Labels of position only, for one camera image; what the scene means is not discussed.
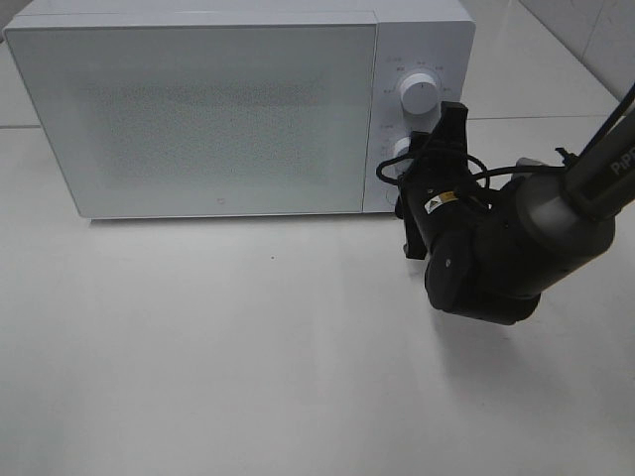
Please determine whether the round white door button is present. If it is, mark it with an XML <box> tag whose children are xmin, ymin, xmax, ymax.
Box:
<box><xmin>386</xmin><ymin>186</ymin><xmax>399</xmax><ymax>206</ymax></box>

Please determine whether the upper white power knob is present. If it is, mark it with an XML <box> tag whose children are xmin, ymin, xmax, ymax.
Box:
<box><xmin>399</xmin><ymin>72</ymin><xmax>439</xmax><ymax>115</ymax></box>

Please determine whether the white microwave door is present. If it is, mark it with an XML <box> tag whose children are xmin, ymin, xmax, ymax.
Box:
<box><xmin>8</xmin><ymin>25</ymin><xmax>375</xmax><ymax>218</ymax></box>

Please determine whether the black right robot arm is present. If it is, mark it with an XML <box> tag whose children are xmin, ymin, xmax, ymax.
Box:
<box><xmin>396</xmin><ymin>94</ymin><xmax>634</xmax><ymax>325</ymax></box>

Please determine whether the white microwave oven body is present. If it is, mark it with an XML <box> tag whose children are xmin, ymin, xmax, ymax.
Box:
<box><xmin>3</xmin><ymin>1</ymin><xmax>475</xmax><ymax>217</ymax></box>

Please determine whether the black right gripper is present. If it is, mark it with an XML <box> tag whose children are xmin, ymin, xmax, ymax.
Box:
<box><xmin>395</xmin><ymin>101</ymin><xmax>491</xmax><ymax>260</ymax></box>

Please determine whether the white timer knob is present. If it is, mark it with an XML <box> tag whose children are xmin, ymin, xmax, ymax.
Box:
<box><xmin>393</xmin><ymin>137</ymin><xmax>412</xmax><ymax>175</ymax></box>

